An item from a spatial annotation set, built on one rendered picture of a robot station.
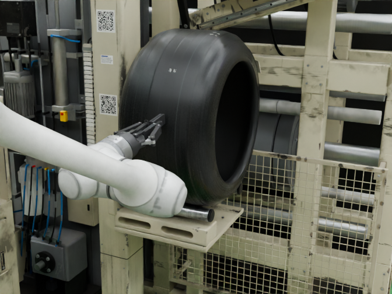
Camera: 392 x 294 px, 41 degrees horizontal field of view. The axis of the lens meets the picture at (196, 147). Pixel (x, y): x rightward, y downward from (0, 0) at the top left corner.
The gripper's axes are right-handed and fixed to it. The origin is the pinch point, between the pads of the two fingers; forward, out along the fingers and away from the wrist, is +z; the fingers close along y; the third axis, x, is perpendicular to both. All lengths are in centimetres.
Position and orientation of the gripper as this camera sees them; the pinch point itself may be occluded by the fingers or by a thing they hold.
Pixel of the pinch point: (157, 122)
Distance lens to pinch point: 149.9
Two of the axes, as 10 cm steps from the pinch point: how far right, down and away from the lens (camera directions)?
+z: 4.2, -3.8, 8.3
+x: 0.4, 9.1, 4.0
